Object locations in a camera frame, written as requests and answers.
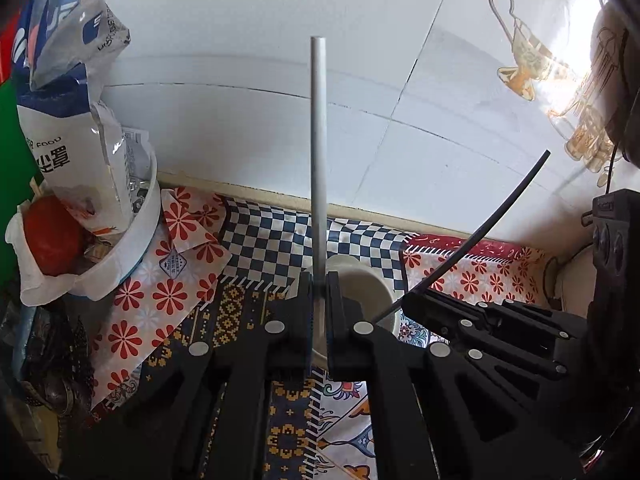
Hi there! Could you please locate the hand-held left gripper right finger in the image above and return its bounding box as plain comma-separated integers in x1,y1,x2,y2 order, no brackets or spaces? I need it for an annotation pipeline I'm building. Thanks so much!
325,271,583,480

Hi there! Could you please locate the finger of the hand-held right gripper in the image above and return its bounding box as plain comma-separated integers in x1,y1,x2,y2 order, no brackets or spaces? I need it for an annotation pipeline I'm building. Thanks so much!
402,291,587,342
403,305,569,381

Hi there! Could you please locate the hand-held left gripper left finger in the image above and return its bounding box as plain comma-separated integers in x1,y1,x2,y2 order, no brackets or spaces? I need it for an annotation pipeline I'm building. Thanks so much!
65,270,316,480

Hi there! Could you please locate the white cup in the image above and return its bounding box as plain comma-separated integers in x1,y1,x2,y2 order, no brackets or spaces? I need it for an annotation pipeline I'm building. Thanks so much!
287,254,403,368

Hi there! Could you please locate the patchwork printed tablecloth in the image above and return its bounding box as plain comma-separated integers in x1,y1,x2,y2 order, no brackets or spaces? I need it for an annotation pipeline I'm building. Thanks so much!
90,185,561,480

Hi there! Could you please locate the white round tub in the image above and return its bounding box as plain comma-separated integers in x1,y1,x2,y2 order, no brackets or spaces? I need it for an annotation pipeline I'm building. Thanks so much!
6,152,162,307

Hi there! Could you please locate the dark mesh bag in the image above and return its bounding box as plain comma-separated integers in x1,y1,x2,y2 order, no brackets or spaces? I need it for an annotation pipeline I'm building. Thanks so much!
12,305,97,417

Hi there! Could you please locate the red tomato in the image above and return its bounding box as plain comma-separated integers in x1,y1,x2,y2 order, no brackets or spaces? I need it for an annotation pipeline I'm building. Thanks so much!
22,195,85,277

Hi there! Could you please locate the white printed plastic bag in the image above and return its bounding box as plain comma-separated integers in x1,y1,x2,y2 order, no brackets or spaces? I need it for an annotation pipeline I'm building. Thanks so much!
14,0,137,235

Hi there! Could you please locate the green box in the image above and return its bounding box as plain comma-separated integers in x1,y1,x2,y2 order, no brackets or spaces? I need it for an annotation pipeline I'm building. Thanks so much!
0,77,48,286

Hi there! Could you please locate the black cable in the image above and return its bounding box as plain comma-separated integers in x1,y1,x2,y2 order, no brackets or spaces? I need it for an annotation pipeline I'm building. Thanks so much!
544,242,596,311
602,29,633,197

